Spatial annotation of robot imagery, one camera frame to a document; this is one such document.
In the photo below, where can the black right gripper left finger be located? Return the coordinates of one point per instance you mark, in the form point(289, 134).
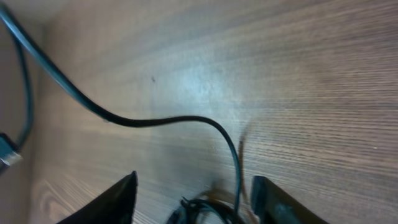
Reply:
point(115, 205)

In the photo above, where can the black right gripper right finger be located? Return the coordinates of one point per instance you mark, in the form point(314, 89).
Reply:
point(273, 205)

